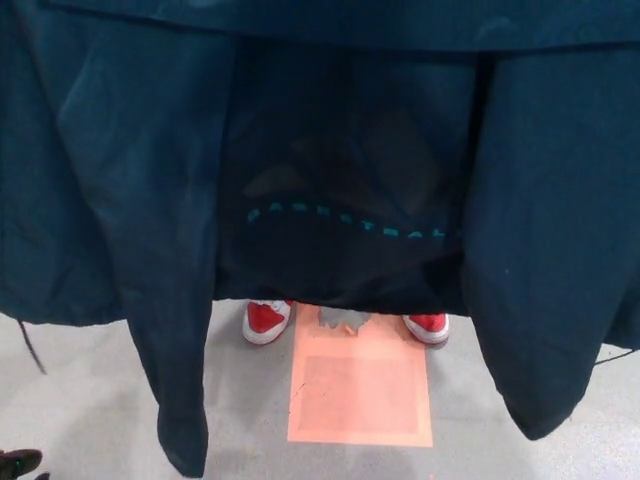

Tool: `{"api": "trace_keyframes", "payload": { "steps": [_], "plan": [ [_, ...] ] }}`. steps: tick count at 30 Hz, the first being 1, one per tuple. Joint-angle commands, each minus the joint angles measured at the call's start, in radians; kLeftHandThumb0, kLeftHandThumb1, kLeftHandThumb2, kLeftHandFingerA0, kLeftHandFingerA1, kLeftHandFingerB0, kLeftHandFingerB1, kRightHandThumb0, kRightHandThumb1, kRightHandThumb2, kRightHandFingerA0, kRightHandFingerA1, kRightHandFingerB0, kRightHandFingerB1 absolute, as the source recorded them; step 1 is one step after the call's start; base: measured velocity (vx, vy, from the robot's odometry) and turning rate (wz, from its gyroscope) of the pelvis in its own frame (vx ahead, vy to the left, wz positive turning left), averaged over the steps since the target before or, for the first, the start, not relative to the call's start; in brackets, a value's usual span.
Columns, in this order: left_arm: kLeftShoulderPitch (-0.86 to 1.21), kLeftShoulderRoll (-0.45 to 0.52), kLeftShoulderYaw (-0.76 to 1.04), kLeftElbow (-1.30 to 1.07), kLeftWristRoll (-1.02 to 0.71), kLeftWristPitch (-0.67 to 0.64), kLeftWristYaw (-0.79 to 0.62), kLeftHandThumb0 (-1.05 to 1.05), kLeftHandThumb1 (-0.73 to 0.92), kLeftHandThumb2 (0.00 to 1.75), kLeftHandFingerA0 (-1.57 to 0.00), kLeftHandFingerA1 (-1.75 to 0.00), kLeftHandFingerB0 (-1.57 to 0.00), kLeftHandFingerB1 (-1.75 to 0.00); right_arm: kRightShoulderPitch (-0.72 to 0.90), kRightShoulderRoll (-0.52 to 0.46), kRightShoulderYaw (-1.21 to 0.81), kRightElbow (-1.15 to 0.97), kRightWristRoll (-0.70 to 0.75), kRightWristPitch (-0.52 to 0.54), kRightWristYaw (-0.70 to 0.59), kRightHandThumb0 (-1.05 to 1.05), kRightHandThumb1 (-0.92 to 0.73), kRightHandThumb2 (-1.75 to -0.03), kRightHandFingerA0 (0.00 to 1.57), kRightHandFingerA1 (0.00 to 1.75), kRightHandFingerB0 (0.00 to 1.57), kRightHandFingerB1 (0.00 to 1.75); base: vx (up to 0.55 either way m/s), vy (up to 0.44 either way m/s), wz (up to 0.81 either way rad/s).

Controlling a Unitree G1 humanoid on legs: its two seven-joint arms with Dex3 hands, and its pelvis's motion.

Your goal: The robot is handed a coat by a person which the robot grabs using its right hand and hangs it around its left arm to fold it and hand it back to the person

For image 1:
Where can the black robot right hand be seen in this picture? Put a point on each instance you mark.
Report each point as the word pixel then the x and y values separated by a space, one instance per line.
pixel 20 465

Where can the dark teal coat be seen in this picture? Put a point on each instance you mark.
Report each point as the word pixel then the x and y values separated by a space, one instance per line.
pixel 125 175

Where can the red white sneaker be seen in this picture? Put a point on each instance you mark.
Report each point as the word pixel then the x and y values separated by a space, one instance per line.
pixel 427 327
pixel 262 322

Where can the orange floor tape square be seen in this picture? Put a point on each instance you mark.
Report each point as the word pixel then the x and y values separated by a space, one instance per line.
pixel 360 390

